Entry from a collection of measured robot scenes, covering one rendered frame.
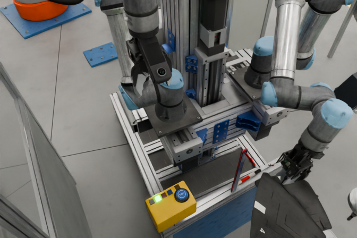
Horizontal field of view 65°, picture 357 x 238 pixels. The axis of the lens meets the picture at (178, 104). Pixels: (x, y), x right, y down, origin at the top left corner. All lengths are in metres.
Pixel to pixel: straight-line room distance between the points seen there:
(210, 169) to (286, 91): 1.29
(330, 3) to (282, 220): 0.71
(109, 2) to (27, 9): 3.23
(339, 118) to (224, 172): 1.35
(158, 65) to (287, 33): 0.47
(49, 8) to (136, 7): 3.61
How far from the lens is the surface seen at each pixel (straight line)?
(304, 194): 1.09
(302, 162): 0.97
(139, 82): 0.75
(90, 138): 2.64
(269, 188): 0.79
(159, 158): 2.16
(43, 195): 1.28
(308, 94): 0.94
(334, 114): 0.86
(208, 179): 2.07
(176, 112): 1.25
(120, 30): 1.09
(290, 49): 0.96
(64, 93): 3.11
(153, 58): 0.67
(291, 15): 1.00
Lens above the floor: 2.05
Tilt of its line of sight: 48 degrees down
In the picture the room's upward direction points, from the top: 2 degrees counter-clockwise
